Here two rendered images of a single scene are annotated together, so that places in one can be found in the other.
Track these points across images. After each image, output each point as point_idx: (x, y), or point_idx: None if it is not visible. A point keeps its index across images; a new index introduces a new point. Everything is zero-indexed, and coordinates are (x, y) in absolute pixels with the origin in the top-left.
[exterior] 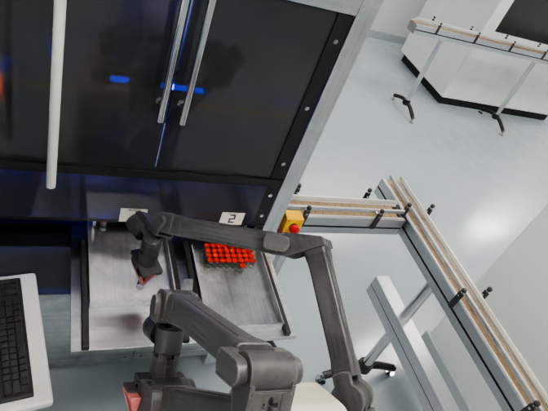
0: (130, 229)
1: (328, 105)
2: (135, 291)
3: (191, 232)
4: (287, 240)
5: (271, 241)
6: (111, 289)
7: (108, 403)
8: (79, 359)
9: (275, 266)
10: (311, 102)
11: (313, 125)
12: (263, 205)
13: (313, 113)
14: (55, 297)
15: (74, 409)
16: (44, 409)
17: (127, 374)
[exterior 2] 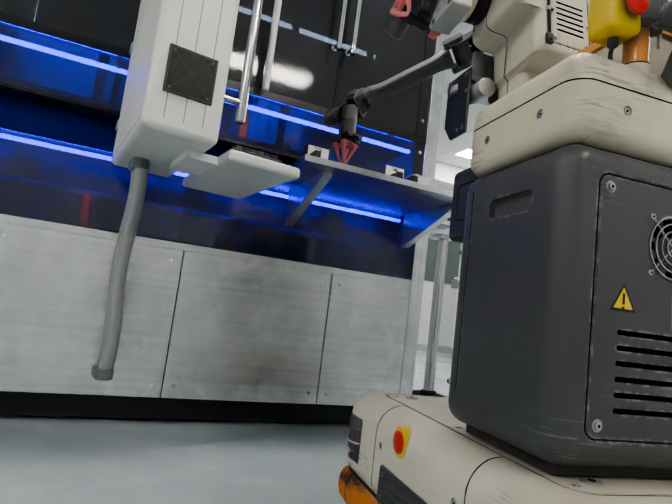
0: (329, 114)
1: (441, 71)
2: None
3: (381, 85)
4: (459, 33)
5: (448, 40)
6: None
7: (301, 440)
8: (259, 387)
9: (436, 295)
10: None
11: (435, 86)
12: (416, 162)
13: (433, 77)
14: (247, 257)
15: (262, 441)
16: (225, 439)
17: (312, 430)
